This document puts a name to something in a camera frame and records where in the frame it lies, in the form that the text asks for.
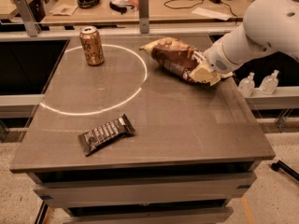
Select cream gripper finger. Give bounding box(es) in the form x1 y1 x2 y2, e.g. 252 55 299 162
192 50 206 66
190 63 221 86

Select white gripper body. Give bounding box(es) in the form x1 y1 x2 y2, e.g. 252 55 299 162
204 42 237 74

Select brown chip bag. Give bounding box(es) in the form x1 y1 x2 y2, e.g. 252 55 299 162
138 36 234 87

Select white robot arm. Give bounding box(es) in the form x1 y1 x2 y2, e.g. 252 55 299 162
190 0 299 85

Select orange soda can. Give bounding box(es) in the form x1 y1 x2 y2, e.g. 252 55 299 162
79 26 105 65

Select white paper sheet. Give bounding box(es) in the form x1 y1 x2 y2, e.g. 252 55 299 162
192 7 231 21

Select left clear plastic bottle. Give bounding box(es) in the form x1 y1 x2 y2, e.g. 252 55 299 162
238 72 255 97

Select clear plastic bottle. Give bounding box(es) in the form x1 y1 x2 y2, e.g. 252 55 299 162
259 70 279 94
238 72 255 97

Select right clear plastic bottle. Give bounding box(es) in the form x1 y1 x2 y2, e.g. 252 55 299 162
259 70 279 94

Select grey cabinet with drawers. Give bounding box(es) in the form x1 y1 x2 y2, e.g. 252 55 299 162
10 35 274 224

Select black sunglasses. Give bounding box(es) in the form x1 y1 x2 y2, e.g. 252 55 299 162
109 2 135 14

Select black snack bar wrapper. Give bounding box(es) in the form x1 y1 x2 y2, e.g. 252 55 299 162
78 114 135 156

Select black stand foot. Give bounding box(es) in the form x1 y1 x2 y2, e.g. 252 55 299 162
270 161 299 181

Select paper card on desk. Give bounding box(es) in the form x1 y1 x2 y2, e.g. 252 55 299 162
50 5 78 16

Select middle metal bracket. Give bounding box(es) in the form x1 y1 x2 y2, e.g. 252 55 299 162
138 0 150 34

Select metal bracket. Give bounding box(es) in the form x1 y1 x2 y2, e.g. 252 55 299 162
13 0 40 37
138 0 150 34

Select left metal bracket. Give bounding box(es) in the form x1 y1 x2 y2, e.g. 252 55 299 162
13 0 40 37

